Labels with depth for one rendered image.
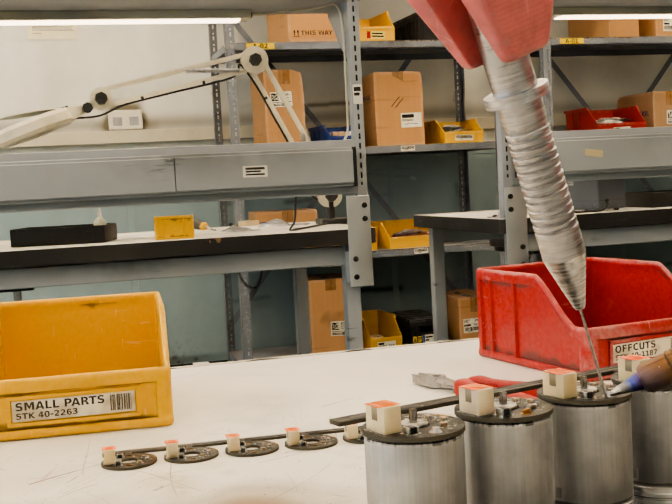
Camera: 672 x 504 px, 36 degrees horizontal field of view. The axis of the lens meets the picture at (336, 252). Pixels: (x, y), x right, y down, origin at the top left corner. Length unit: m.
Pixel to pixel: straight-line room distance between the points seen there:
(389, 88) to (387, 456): 4.26
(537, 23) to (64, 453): 0.34
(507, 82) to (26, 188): 2.31
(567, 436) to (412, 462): 0.05
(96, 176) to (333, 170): 0.59
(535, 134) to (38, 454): 0.33
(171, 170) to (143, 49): 2.21
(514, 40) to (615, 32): 4.64
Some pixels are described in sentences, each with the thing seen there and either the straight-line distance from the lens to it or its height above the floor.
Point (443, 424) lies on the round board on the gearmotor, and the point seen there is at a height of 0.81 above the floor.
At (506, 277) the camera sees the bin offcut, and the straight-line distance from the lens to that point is 0.66.
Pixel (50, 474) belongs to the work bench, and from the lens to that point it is 0.48.
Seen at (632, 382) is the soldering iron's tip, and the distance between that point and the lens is 0.28.
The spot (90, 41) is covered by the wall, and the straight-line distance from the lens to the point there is 4.71.
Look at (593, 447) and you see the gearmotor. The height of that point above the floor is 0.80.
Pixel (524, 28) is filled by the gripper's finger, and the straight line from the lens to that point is 0.24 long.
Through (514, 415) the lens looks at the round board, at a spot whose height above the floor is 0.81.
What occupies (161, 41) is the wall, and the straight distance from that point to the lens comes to 4.73.
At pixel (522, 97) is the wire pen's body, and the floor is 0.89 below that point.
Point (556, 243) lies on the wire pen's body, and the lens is 0.26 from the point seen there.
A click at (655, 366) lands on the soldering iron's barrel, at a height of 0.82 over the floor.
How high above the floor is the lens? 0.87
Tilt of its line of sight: 4 degrees down
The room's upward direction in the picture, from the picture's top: 3 degrees counter-clockwise
